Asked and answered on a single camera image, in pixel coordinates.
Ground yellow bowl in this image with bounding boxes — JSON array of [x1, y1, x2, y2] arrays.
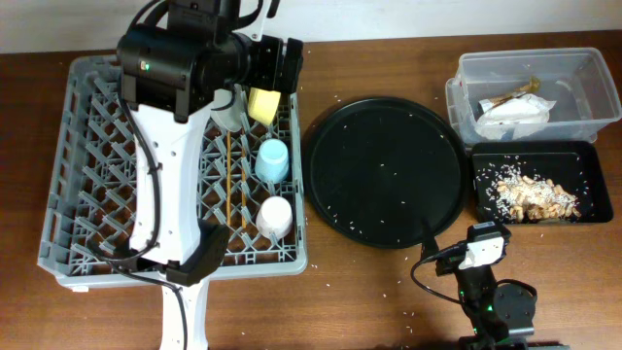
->
[[248, 87, 281, 125]]

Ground food scraps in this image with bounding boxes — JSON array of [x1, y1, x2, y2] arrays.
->
[[474, 163, 583, 224]]

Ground grey round plate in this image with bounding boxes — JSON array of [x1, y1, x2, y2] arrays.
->
[[211, 85, 248, 132]]

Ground wooden chopstick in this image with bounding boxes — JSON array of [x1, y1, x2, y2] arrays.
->
[[240, 140, 248, 229], [225, 131, 231, 226]]

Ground light blue plastic cup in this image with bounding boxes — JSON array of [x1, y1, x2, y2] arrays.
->
[[255, 139, 289, 184]]

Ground white napkin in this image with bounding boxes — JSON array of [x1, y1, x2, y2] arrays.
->
[[474, 93, 556, 141]]

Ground pink plastic cup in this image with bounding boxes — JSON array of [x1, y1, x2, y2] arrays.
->
[[256, 196, 294, 239]]

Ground gold snack wrapper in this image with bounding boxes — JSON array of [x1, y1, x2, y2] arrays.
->
[[479, 76, 540, 113]]

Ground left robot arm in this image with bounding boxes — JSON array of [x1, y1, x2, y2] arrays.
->
[[110, 0, 303, 349]]

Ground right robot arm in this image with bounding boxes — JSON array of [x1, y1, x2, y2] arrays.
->
[[410, 222, 567, 350]]

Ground grey dishwasher rack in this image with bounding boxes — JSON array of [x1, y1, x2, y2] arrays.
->
[[38, 55, 308, 292]]

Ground round black tray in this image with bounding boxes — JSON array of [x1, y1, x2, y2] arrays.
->
[[302, 97, 469, 249]]

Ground black rectangular tray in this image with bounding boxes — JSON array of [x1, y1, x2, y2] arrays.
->
[[470, 141, 613, 225]]

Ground clear plastic bin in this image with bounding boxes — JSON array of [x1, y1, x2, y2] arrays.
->
[[445, 48, 621, 146]]

